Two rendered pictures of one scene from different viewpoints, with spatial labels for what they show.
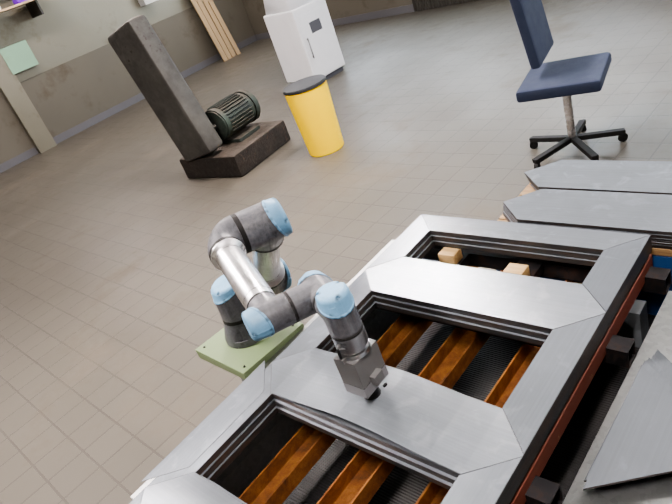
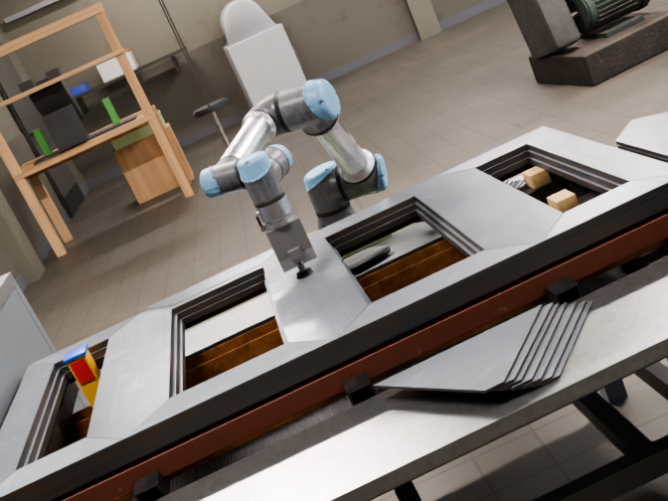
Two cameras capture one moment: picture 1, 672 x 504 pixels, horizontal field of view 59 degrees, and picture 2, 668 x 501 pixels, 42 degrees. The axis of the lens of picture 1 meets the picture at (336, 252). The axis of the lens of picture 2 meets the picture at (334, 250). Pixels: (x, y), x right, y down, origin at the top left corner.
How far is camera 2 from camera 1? 1.29 m
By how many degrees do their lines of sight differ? 35
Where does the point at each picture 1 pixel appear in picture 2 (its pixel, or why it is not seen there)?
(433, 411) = (324, 296)
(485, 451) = (319, 331)
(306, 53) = not seen: outside the picture
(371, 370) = (290, 246)
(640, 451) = (443, 370)
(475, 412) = (348, 303)
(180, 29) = not seen: outside the picture
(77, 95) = not seen: outside the picture
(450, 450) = (301, 325)
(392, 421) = (292, 296)
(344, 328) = (254, 194)
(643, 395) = (506, 329)
